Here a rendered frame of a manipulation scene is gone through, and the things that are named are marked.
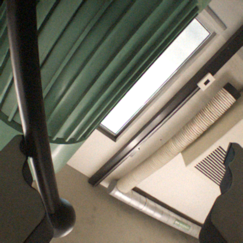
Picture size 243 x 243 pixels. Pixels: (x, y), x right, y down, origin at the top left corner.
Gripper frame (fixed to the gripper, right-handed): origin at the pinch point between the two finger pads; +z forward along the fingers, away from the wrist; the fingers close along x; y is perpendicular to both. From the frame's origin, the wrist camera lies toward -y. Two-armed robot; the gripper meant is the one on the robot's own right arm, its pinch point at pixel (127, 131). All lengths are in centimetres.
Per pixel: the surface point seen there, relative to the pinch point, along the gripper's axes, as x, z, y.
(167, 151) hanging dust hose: 40, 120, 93
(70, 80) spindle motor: -4.8, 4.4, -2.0
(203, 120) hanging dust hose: 64, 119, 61
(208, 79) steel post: 63, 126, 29
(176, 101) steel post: 42, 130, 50
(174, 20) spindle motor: 3.9, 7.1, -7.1
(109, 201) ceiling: -11, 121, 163
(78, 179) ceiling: -43, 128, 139
